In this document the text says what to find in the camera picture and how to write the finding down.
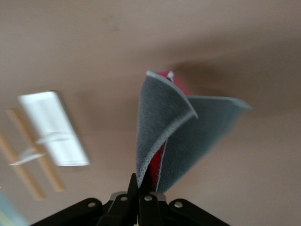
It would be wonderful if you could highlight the white plastic clip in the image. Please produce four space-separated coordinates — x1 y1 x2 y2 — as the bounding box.
8 147 46 167

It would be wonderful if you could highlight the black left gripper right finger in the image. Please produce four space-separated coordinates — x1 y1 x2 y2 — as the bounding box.
137 173 164 226

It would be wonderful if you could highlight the grey and red cloth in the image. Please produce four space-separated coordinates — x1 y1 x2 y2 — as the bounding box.
135 70 253 193

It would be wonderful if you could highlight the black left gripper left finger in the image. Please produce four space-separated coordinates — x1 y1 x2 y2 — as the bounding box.
96 173 139 226

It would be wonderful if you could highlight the white rectangular tray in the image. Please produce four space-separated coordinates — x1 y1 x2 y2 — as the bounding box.
18 90 91 167

